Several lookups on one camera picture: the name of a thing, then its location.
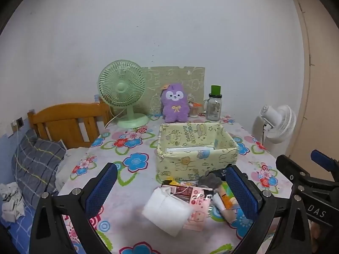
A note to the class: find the beige door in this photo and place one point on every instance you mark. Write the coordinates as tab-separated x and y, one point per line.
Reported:
320	84

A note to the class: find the pink cartoon packet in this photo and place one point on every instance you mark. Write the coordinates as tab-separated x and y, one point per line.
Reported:
197	217

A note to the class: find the glass mug jar green lid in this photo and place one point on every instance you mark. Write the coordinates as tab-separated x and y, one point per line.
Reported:
213	108

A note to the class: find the cotton swab jar orange lid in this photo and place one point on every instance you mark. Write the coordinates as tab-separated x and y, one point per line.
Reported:
195	111

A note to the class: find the dark brown yellow packet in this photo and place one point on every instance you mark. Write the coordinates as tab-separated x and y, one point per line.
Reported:
182	190

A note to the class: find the white standing fan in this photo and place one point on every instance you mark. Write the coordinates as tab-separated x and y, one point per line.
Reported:
283	121

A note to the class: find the green desk fan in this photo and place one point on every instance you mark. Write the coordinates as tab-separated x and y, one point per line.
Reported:
121	86

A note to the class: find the grey sock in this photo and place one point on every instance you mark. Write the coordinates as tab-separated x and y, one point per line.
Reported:
209	181

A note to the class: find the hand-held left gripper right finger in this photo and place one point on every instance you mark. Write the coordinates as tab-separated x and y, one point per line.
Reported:
241	193

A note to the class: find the grey plaid pillow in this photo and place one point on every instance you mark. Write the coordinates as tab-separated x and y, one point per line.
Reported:
37	161

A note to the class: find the yellow cartoon fabric storage box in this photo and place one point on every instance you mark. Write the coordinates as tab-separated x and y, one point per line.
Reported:
185	164

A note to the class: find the white cloth pack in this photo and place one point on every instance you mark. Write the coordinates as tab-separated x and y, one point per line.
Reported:
164	211

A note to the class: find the white crumpled blanket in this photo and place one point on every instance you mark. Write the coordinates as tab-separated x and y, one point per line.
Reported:
71	158

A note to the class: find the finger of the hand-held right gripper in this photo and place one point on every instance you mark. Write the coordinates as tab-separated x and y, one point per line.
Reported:
321	158
288	168

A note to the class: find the purple plush toy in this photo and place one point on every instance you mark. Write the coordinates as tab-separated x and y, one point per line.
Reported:
174	105

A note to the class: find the green cartoon print board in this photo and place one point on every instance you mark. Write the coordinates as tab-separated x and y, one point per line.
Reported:
185	79

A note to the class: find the white grey crumpled cloth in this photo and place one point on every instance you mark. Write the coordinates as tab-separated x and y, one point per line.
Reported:
12	203

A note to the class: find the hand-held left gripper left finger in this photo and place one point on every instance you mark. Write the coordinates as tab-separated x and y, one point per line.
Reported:
102	190

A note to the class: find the blue bed sheet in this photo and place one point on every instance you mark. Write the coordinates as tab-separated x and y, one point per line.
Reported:
26	217

